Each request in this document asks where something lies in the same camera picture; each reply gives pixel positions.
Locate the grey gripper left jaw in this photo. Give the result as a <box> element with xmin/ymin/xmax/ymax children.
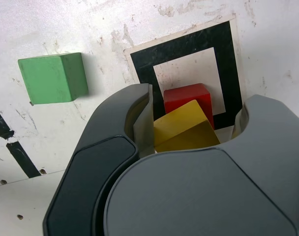
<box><xmin>42</xmin><ymin>83</ymin><xmax>155</xmax><ymax>236</ymax></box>

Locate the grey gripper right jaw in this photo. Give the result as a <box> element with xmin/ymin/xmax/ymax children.
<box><xmin>102</xmin><ymin>94</ymin><xmax>299</xmax><ymax>236</ymax></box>

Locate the yellow cube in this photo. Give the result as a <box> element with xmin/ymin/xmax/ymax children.
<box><xmin>153</xmin><ymin>99</ymin><xmax>221</xmax><ymax>154</ymax></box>

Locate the green cube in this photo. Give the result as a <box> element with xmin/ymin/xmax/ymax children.
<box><xmin>18</xmin><ymin>52</ymin><xmax>89</xmax><ymax>105</ymax></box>

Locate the red cube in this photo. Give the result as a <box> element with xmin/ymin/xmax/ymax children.
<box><xmin>163</xmin><ymin>83</ymin><xmax>215</xmax><ymax>131</ymax></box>

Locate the black tape square outline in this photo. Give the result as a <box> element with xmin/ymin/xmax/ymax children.
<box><xmin>129</xmin><ymin>20</ymin><xmax>244</xmax><ymax>131</ymax></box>

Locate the black tape strip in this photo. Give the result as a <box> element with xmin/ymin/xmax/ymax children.
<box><xmin>0</xmin><ymin>102</ymin><xmax>42</xmax><ymax>178</ymax></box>

